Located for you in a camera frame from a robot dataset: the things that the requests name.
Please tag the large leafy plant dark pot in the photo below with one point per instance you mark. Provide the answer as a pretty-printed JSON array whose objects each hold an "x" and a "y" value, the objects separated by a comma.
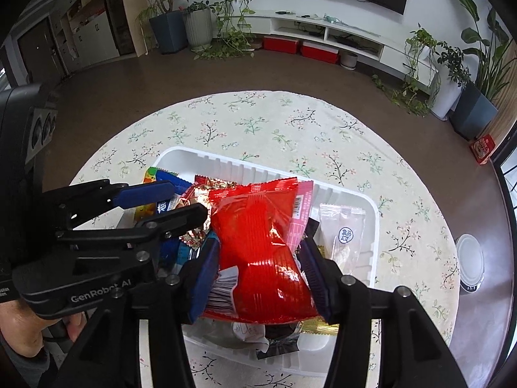
[{"x": 472, "y": 113}]

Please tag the trailing vine plant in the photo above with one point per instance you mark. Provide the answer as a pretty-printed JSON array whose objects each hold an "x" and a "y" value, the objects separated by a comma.
[{"x": 234, "y": 8}]

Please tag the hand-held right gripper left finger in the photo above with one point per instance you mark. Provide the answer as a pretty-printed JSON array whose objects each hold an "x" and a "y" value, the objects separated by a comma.
[{"x": 202, "y": 279}]

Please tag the wall storage cabinet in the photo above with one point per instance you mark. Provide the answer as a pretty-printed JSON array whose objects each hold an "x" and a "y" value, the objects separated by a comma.
[{"x": 85, "y": 20}]

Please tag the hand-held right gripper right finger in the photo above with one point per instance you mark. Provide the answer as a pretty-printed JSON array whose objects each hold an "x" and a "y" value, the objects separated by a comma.
[{"x": 317, "y": 279}]

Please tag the bushy plant in white pot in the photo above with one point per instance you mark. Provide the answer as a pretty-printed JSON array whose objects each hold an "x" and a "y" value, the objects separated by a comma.
[{"x": 446, "y": 93}]

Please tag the white plastic tray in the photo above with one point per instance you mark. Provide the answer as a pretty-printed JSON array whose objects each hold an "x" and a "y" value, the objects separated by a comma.
[{"x": 242, "y": 165}]

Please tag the dark blue snack packet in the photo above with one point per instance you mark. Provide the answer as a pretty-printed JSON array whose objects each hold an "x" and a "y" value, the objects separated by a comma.
[{"x": 171, "y": 176}]

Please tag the small grey pot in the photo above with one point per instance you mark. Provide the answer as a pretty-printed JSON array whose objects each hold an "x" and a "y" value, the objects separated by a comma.
[{"x": 349, "y": 60}]

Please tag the red snack packet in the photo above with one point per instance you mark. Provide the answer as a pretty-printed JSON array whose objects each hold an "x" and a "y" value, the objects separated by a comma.
[{"x": 258, "y": 250}]

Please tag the black patterned snack packet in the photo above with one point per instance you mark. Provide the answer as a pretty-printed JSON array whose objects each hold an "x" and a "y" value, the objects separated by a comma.
[{"x": 278, "y": 347}]

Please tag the light blue snack packet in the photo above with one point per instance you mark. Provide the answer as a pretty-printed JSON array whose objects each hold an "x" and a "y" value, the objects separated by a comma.
[{"x": 181, "y": 252}]

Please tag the person's left forearm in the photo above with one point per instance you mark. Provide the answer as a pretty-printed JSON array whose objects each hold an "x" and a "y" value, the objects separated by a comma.
[{"x": 24, "y": 372}]

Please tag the clear packet with orange print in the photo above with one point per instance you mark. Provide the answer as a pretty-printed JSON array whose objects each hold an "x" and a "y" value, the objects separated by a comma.
[{"x": 343, "y": 230}]

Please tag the large white snack packet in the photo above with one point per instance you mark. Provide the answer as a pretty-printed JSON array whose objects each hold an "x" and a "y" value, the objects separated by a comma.
[{"x": 246, "y": 331}]

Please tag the red box on floor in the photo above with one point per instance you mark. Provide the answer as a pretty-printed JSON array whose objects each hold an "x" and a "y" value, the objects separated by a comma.
[{"x": 482, "y": 149}]

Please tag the hanging vine plant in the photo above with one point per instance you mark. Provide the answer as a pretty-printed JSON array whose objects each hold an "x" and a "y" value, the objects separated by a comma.
[{"x": 420, "y": 44}]

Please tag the brown red chocolate packet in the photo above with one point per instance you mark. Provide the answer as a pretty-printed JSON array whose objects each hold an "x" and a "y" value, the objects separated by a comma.
[{"x": 200, "y": 194}]

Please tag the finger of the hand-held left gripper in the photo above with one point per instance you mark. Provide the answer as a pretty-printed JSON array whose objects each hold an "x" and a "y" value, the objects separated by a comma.
[
  {"x": 145, "y": 195},
  {"x": 181, "y": 218}
]

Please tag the white television cabinet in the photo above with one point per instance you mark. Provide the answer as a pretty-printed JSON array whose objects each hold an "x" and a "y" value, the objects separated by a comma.
[{"x": 363, "y": 36}]

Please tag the tall plant in dark pot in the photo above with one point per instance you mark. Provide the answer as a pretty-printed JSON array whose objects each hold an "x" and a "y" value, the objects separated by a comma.
[{"x": 167, "y": 32}]

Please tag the pink snack packet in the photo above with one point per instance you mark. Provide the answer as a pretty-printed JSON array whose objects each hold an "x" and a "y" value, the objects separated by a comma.
[{"x": 301, "y": 218}]

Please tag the red storage box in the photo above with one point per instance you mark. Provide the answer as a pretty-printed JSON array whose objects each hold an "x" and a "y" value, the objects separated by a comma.
[
  {"x": 319, "y": 53},
  {"x": 280, "y": 45}
]

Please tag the gold snack packet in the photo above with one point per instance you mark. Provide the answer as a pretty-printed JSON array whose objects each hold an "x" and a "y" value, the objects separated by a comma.
[{"x": 319, "y": 328}]

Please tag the person's left hand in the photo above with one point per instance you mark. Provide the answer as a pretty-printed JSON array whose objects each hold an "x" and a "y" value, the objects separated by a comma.
[{"x": 20, "y": 327}]

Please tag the orange snack packet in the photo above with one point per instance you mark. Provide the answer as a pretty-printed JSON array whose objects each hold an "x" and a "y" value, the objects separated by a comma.
[{"x": 150, "y": 176}]

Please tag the plant in ribbed white pot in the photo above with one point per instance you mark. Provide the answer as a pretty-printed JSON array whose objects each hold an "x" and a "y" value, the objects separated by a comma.
[{"x": 198, "y": 28}]

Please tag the white trash can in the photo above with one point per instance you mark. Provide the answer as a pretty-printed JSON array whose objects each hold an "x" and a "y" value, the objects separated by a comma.
[{"x": 470, "y": 260}]

